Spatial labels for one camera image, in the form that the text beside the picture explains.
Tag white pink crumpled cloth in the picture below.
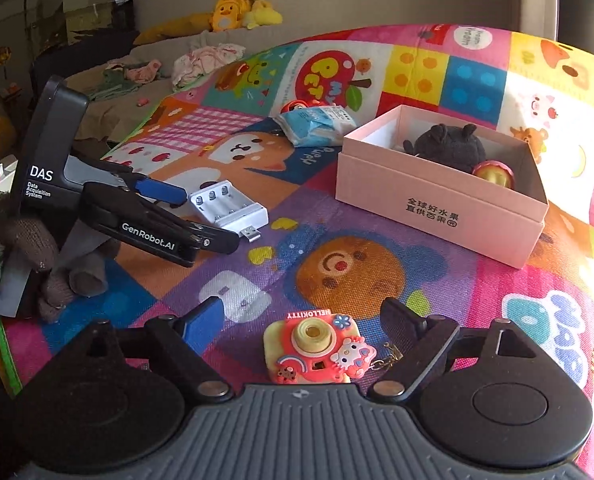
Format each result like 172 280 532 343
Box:
171 44 246 88

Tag grey sofa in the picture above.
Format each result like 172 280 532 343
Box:
76 24 325 143

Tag colourful cartoon play mat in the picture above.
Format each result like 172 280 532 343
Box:
0 25 594 477

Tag pink pig plush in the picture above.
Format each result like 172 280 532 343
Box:
124 60 161 86

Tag pink cardboard box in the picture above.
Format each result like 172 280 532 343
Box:
335 105 548 269

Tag white battery charger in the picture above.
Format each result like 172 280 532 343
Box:
189 180 269 243

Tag red hooded doll keychain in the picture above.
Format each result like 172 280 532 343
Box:
281 99 325 114

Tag blue wet wipes packet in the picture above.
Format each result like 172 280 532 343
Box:
273 105 357 148

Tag yellow dog plush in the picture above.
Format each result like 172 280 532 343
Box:
242 0 283 29

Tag black plush toy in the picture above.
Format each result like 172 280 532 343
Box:
402 124 486 174

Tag yellow duck plush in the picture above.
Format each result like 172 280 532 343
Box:
210 0 250 32

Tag yellow long pillow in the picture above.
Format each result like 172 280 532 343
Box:
134 13 211 47

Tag pink yellow cupcake toy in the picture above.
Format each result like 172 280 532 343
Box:
472 159 515 190

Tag hello kitty camera toy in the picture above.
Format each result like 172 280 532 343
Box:
263 309 402 385

